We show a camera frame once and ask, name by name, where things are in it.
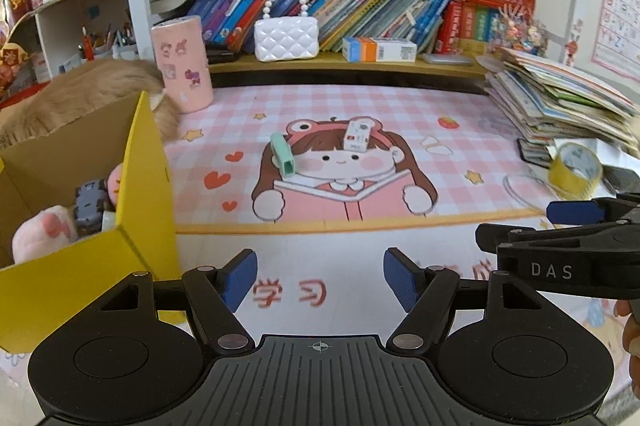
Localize long-haired ginger white cat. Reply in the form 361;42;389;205
0;58;181;152

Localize white orange blue carton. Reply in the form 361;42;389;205
342;37;418;63

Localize red gold foil balloon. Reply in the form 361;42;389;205
0;0;32;92

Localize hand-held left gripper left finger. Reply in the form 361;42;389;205
95;248;259;353

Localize white cable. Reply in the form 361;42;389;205
502;173;552;210

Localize thick paperback book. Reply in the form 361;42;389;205
150;0;201;15

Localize stack of picture books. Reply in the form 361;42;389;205
475;46;640;152

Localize white quilted pearl-handle handbag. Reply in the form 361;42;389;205
254;0;320;62

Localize person's right hand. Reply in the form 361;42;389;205
615;300;640;387

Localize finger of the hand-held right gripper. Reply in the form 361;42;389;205
547;192;640;225
475;218;640;252

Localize long row of upright books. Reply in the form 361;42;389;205
187;0;461;54

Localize small white box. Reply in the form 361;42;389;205
343;118;375;153

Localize small pink plush toy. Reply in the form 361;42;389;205
106;162;126;207

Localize yellow cardboard box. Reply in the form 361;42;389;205
0;91;181;354

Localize grey flat case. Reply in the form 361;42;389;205
422;53;474;68

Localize colourful figurine ornament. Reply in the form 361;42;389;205
492;3;549;57

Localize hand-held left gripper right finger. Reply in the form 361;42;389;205
382;247;541;353

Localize red paper sheet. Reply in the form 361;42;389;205
0;90;32;108

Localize yellow tape roll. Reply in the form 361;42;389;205
547;141;604;199

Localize pink sticker cylinder container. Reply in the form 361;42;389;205
151;17;213;114

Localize rabbit wall sticker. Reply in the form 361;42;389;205
565;18;584;67

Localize grey blue toy car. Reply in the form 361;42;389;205
74;178;113;237

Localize pink checked cartoon table mat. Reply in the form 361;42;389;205
0;83;640;387

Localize white shelf unit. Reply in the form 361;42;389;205
0;0;132;87

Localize large pink plush pig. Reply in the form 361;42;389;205
12;204;78;264

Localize pen holders with pens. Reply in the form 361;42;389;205
80;23;139;60

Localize dark grey flat device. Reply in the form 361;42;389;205
602;166;640;193

